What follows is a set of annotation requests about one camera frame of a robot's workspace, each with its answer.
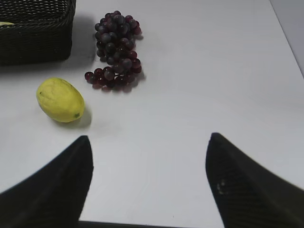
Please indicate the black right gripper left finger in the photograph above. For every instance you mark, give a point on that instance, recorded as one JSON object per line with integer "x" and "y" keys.
{"x": 54, "y": 196}

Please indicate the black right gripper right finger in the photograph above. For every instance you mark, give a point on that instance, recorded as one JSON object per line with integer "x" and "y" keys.
{"x": 247, "y": 194}

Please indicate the yellow banana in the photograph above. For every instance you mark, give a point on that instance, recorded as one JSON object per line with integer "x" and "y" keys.
{"x": 6, "y": 23}

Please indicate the black wicker basket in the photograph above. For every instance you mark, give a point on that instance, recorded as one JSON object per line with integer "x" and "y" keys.
{"x": 42, "y": 31}

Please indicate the yellow lemon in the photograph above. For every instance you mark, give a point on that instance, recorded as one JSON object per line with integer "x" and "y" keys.
{"x": 59, "y": 100}

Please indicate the purple grape bunch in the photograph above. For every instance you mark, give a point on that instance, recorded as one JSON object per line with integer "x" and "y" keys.
{"x": 115, "y": 42}

